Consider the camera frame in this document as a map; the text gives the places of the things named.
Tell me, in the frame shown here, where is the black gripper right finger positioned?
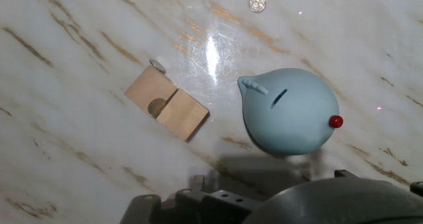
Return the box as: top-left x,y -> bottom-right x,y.
333,169 -> 423,198

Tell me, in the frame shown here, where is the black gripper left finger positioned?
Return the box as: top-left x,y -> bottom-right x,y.
120,174 -> 262,224

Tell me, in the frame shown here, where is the light blue piggy bank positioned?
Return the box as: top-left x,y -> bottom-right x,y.
237,67 -> 344,157

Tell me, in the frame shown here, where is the wooden coin holder block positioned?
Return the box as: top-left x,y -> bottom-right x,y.
124,64 -> 210,142

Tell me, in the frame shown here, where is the silver coin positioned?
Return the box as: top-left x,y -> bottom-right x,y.
148,58 -> 167,75
248,0 -> 267,14

